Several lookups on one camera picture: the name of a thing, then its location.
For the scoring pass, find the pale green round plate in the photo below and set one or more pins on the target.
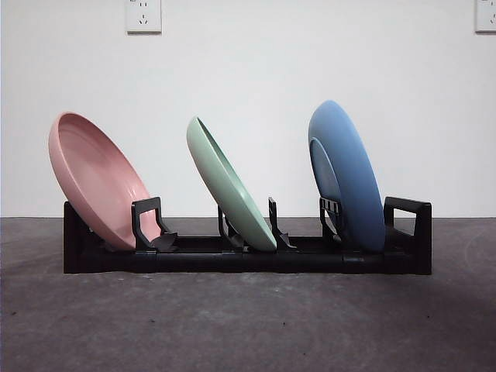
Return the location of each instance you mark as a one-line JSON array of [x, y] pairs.
[[217, 174]]

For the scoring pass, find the blue round plate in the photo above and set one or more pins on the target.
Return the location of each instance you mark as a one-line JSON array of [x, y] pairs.
[[348, 155]]

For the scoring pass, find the pink round plate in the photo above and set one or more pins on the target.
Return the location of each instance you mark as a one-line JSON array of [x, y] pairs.
[[97, 174]]

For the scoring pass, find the black plastic dish rack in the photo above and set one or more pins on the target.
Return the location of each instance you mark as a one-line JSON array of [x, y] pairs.
[[232, 263]]

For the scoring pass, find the white wall socket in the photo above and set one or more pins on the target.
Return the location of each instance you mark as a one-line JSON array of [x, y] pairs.
[[486, 15], [144, 15]]

